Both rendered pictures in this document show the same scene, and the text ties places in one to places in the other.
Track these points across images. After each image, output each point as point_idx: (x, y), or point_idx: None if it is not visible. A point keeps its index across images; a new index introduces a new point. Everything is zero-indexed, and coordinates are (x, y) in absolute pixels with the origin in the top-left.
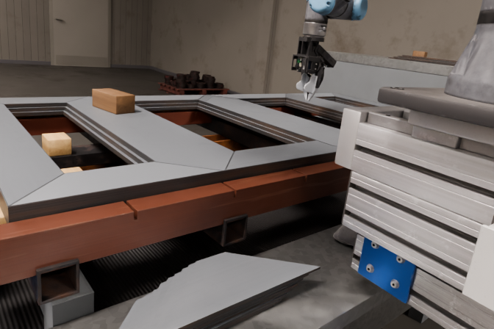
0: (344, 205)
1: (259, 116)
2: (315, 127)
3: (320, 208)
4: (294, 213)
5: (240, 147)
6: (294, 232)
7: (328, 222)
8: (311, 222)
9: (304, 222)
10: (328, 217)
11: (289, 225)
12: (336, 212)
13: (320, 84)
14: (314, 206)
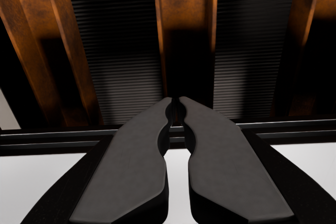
0: None
1: (189, 223)
2: (328, 182)
3: (240, 30)
4: (230, 79)
5: (100, 124)
6: (262, 109)
7: (275, 57)
8: (260, 77)
9: (254, 83)
10: (266, 42)
11: (247, 104)
12: (264, 18)
13: (268, 147)
14: (232, 36)
